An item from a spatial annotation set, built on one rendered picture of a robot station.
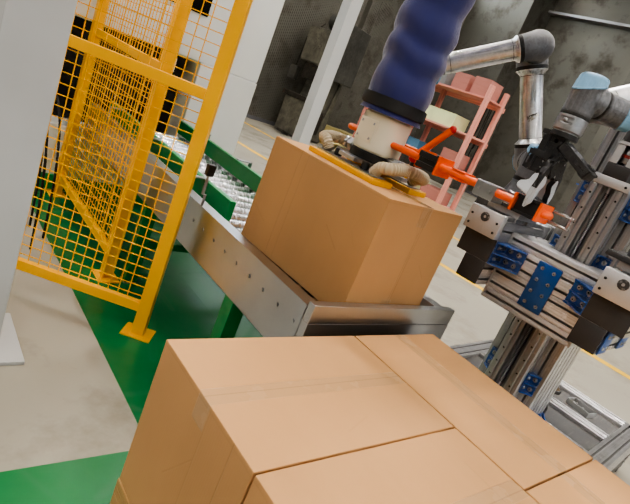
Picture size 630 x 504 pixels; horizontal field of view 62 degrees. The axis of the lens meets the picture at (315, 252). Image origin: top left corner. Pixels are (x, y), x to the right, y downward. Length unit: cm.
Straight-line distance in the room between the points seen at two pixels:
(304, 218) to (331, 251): 17
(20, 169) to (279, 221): 81
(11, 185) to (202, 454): 101
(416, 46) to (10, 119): 119
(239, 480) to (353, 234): 85
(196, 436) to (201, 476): 7
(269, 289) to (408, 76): 80
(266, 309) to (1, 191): 84
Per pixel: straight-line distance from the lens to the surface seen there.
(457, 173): 160
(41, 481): 161
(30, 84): 167
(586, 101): 150
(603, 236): 209
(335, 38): 480
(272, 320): 161
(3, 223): 179
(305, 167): 178
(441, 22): 178
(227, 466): 101
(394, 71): 176
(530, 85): 223
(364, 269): 157
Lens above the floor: 115
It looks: 16 degrees down
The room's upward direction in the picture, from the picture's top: 22 degrees clockwise
